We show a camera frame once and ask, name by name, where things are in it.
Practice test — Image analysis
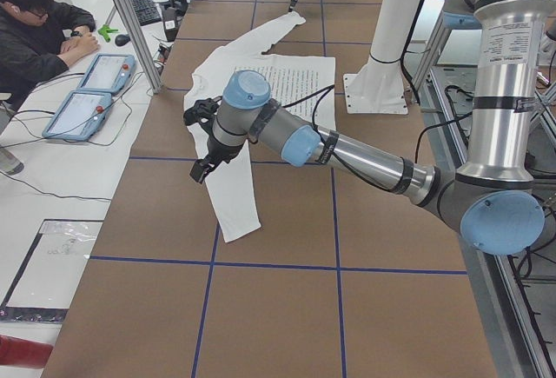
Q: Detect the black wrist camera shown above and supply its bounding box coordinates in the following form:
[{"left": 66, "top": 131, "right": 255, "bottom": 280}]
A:
[{"left": 183, "top": 96, "right": 222, "bottom": 128}]

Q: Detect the red cylinder object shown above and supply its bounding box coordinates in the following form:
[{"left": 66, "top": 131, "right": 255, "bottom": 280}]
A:
[{"left": 0, "top": 335, "right": 54, "bottom": 369}]

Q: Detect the person in black jacket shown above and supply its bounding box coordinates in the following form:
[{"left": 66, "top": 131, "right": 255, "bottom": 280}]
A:
[{"left": 1, "top": 0, "right": 99, "bottom": 111}]

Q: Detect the upper blue teach pendant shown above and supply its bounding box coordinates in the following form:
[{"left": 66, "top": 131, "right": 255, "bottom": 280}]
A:
[{"left": 77, "top": 54, "right": 136, "bottom": 95}]

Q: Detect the black computer mouse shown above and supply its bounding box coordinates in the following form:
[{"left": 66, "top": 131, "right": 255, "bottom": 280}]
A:
[{"left": 114, "top": 34, "right": 130, "bottom": 47}]

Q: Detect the aluminium frame post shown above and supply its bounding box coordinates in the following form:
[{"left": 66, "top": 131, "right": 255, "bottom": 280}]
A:
[{"left": 113, "top": 0, "right": 162, "bottom": 94}]

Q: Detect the black keyboard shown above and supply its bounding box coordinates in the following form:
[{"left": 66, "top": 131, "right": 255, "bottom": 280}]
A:
[{"left": 130, "top": 0, "right": 162, "bottom": 26}]

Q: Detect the black device with label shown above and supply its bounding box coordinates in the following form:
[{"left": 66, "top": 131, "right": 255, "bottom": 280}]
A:
[{"left": 162, "top": 7, "right": 179, "bottom": 42}]

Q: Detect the green plastic tool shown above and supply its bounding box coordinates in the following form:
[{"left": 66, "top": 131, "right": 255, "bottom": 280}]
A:
[{"left": 97, "top": 24, "right": 118, "bottom": 43}]

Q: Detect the blue teach pendant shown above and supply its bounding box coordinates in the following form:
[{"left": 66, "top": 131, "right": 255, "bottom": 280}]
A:
[
  {"left": 42, "top": 90, "right": 113, "bottom": 142},
  {"left": 77, "top": 54, "right": 136, "bottom": 95}
]

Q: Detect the lower blue teach pendant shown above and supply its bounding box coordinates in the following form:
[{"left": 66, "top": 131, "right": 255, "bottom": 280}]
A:
[{"left": 42, "top": 90, "right": 113, "bottom": 142}]

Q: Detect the white long sleeve printed shirt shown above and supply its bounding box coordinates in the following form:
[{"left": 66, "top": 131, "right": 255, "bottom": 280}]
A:
[{"left": 183, "top": 11, "right": 335, "bottom": 242}]

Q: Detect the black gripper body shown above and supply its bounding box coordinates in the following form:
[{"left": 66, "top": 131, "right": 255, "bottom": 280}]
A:
[{"left": 202, "top": 136, "right": 243, "bottom": 168}]

